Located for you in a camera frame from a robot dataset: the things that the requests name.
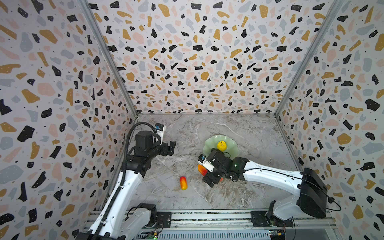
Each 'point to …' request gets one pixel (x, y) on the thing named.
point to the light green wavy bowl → (232, 149)
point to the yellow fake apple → (221, 145)
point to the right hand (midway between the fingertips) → (205, 170)
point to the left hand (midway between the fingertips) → (166, 138)
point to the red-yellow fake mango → (183, 182)
